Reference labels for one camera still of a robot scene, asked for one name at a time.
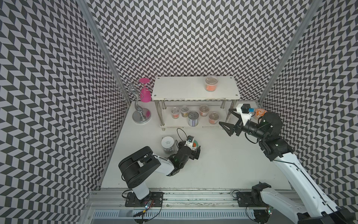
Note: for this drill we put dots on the right aluminium corner post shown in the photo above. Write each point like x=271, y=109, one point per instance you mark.
x=313, y=8

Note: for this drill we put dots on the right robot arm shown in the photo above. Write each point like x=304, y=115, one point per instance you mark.
x=317, y=207

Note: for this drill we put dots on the small cup red contents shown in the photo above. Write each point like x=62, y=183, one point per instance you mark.
x=175, y=112

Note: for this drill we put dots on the pink upside-down cup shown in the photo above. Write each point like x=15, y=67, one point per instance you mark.
x=145, y=95

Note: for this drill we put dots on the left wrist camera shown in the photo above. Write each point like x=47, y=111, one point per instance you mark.
x=190, y=139

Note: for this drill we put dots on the aluminium front rail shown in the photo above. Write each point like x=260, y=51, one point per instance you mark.
x=173, y=199

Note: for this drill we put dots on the white two-tier shelf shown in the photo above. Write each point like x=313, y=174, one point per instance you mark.
x=172, y=92

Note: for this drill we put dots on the silver metal cup stand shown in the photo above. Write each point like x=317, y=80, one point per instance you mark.
x=140, y=115

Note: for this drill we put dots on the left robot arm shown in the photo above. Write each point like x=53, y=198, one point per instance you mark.
x=136, y=168

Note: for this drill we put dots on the tin can pull-tab lid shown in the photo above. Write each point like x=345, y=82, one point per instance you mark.
x=193, y=119

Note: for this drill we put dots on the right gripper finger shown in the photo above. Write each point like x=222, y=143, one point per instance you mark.
x=235, y=113
x=230, y=129

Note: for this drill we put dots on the small cup yellow label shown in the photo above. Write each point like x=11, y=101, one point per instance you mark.
x=184, y=111

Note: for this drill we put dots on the red jar with printed lid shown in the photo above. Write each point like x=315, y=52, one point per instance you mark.
x=195, y=145

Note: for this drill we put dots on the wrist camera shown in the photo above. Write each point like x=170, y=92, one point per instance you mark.
x=245, y=109
x=190, y=139

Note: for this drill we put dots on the orange patterned bowl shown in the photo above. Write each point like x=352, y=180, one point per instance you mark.
x=259, y=112

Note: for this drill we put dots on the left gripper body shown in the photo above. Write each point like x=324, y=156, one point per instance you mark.
x=192, y=155

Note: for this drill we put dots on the left aluminium corner post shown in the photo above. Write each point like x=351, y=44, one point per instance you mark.
x=83, y=6

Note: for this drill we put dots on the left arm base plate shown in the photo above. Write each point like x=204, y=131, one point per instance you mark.
x=133, y=201

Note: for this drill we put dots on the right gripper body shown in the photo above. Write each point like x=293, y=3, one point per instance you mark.
x=251, y=127

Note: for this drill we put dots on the clear cup orange contents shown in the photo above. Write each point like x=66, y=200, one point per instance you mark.
x=211, y=83

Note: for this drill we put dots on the aluminium corner post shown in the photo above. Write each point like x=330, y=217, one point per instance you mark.
x=313, y=8
x=83, y=6

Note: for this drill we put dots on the white lid seed jar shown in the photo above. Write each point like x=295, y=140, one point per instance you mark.
x=168, y=144

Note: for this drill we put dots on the small cup back right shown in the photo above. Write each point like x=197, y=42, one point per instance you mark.
x=204, y=110

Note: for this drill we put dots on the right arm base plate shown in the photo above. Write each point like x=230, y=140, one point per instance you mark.
x=244, y=200

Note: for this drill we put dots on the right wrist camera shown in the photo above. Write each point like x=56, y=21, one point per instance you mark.
x=245, y=109

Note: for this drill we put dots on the small cup front right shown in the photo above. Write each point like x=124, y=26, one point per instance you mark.
x=213, y=118

